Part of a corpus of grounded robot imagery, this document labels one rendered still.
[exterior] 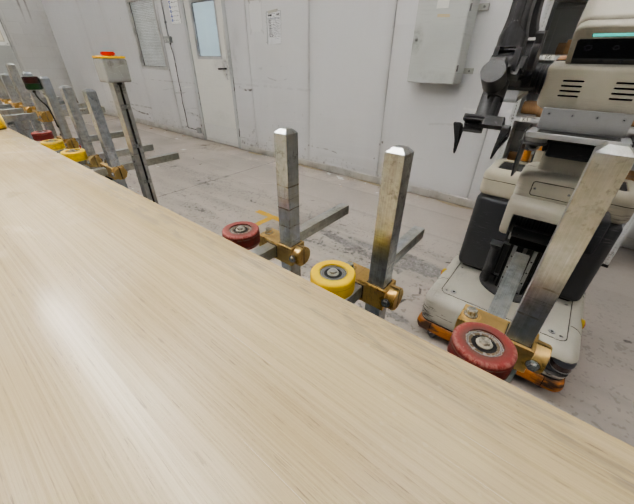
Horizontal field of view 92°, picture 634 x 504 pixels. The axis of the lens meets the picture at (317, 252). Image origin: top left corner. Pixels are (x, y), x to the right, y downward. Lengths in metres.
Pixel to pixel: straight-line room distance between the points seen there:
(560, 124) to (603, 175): 0.82
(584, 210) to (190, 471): 0.51
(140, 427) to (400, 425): 0.27
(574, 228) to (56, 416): 0.63
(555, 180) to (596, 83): 0.29
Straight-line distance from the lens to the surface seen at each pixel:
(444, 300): 1.58
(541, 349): 0.60
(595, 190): 0.48
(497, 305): 0.66
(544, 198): 1.36
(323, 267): 0.56
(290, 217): 0.71
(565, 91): 1.30
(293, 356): 0.42
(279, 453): 0.36
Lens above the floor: 1.23
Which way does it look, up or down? 32 degrees down
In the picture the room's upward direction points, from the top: 1 degrees clockwise
